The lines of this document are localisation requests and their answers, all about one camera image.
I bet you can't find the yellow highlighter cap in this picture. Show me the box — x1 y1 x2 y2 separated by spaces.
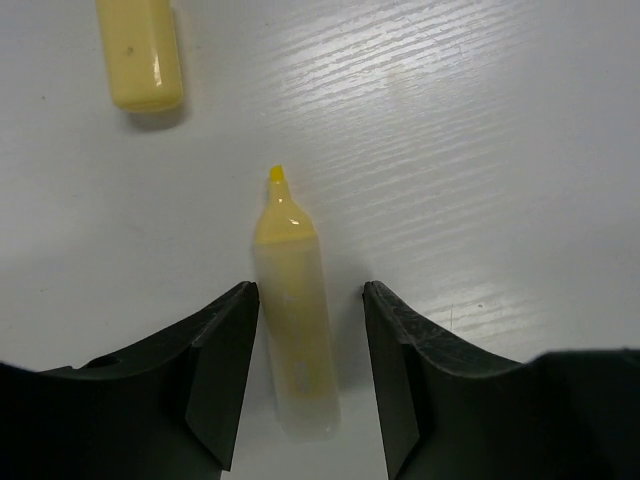
96 0 184 114

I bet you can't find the yellow highlighter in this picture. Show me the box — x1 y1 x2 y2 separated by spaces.
253 165 340 441

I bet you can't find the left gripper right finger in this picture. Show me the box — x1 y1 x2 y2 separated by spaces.
363 281 639 479

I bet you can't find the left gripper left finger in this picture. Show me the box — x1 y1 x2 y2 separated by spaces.
1 282 259 479

